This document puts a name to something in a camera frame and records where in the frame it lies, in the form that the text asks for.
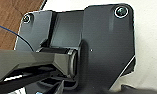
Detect dark robot base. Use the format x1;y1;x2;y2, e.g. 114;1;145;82
14;3;138;92

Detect blue cable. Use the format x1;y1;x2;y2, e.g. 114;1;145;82
0;23;36;53

